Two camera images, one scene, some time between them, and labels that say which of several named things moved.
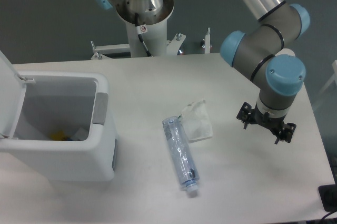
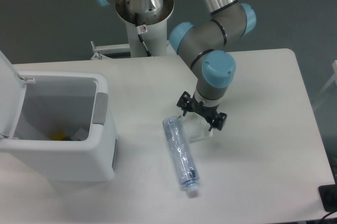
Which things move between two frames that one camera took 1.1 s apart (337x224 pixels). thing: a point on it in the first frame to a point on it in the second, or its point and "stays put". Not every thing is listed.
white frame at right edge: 334,65 stays put
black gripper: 274,123 to 215,119
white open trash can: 53,125 stays put
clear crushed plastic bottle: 187,173 stays put
